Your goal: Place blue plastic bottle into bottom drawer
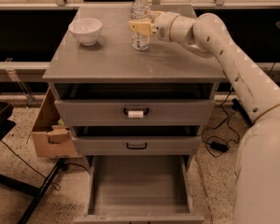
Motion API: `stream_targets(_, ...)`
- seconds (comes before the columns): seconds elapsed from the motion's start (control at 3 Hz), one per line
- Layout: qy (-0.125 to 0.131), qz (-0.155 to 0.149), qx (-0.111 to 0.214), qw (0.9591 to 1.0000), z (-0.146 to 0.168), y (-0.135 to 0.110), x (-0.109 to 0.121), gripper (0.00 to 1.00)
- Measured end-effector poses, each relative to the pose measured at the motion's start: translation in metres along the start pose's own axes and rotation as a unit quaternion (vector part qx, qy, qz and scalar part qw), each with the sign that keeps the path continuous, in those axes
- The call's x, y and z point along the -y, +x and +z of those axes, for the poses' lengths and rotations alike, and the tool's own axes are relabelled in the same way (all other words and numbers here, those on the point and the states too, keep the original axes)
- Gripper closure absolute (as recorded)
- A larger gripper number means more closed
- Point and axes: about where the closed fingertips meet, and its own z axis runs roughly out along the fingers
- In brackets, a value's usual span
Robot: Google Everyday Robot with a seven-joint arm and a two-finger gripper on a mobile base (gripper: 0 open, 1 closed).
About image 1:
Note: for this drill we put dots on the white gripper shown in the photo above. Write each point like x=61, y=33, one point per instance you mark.
x=161, y=26

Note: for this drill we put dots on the clear plastic water bottle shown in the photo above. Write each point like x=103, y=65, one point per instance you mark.
x=140, y=10

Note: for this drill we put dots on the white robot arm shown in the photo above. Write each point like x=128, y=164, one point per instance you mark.
x=257, y=168

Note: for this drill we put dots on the grey drawer cabinet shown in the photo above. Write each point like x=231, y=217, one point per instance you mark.
x=111, y=69

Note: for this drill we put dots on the grey top drawer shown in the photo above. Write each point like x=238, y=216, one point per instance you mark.
x=115, y=112

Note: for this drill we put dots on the grey middle drawer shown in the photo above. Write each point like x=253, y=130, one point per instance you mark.
x=136, y=145

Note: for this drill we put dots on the grey open bottom drawer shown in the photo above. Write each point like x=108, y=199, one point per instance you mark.
x=139, y=190

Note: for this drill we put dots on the white ceramic bowl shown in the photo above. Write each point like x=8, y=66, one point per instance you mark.
x=86, y=31

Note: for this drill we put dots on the black stand leg right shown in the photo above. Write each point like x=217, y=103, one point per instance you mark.
x=236, y=106

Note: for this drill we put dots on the brown cardboard box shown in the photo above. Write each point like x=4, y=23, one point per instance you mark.
x=51, y=138

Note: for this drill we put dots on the black stand base left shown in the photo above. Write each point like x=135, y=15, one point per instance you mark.
x=35, y=192

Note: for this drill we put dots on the white tape on handle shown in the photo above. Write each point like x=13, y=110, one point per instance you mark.
x=135, y=114

